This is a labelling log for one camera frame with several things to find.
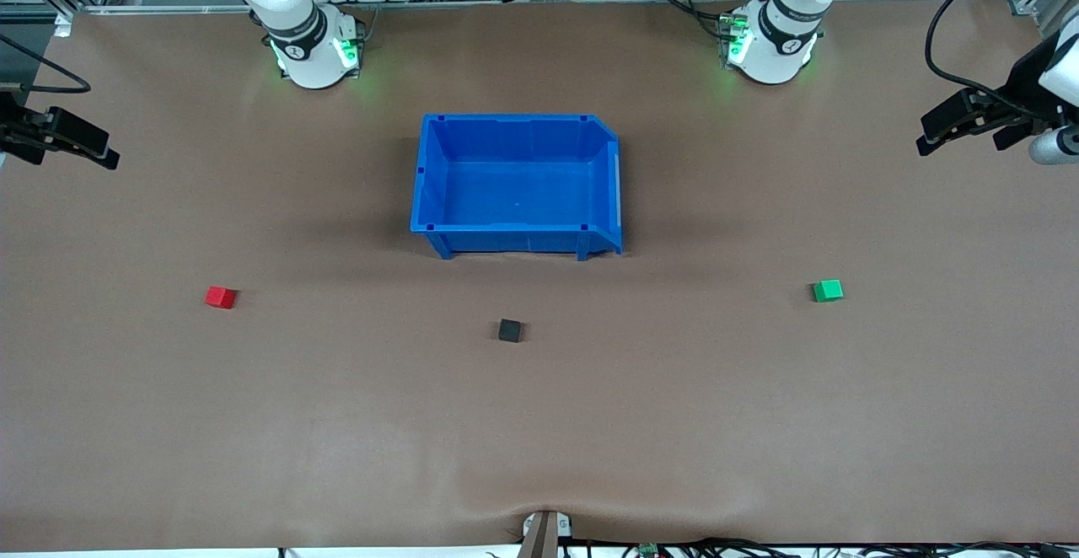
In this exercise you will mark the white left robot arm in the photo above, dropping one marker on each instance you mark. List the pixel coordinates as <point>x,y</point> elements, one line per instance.
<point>771,61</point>

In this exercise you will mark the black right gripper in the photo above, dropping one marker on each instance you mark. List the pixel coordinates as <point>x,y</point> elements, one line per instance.
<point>10,131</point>

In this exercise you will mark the small green circuit board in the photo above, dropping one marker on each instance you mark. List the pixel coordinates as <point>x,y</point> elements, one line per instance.
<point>648,550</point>

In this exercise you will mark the brown camera mount post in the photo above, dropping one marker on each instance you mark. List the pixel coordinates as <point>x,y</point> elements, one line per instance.
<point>544,537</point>

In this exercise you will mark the red cube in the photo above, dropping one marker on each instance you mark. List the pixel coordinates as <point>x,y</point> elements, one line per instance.
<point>221,297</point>

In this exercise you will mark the blue plastic storage bin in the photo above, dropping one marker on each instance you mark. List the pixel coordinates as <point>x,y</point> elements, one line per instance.
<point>518,187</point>

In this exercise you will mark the small white corner bracket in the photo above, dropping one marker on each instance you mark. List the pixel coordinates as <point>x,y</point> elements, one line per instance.
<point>61,25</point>

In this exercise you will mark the black cube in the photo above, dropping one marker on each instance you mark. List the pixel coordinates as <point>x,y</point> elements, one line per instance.
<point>509,330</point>

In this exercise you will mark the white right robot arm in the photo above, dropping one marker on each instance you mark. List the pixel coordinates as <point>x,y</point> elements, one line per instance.
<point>312,61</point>

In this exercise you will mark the green cube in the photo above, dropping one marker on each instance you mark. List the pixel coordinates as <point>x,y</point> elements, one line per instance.
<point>828,291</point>

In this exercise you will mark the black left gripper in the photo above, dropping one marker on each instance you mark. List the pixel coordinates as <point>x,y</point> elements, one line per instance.
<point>1022,86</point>

